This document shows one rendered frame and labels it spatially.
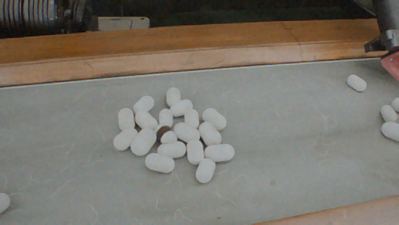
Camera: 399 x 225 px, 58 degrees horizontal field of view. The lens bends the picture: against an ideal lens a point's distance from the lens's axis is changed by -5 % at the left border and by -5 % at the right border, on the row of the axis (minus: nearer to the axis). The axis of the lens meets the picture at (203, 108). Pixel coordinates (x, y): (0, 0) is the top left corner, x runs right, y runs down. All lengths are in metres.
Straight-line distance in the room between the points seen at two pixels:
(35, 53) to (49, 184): 0.26
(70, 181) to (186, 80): 0.24
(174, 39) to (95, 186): 0.30
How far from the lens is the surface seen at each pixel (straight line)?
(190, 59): 0.60
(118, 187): 0.42
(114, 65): 0.59
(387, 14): 0.63
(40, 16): 0.79
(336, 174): 0.46
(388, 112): 0.57
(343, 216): 0.39
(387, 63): 0.64
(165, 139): 0.45
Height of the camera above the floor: 1.06
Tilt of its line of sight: 37 degrees down
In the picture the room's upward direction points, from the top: 4 degrees clockwise
